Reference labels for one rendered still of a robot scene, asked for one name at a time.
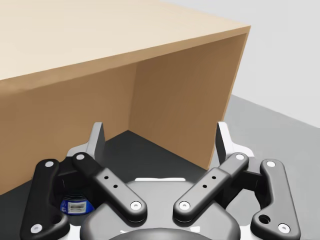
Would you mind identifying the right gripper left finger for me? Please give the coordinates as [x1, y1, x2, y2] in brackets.
[19, 121, 148, 240]

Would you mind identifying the blue flat can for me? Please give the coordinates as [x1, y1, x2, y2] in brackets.
[60, 195, 95, 217]

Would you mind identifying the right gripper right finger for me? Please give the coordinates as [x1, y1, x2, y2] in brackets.
[172, 121, 302, 240]

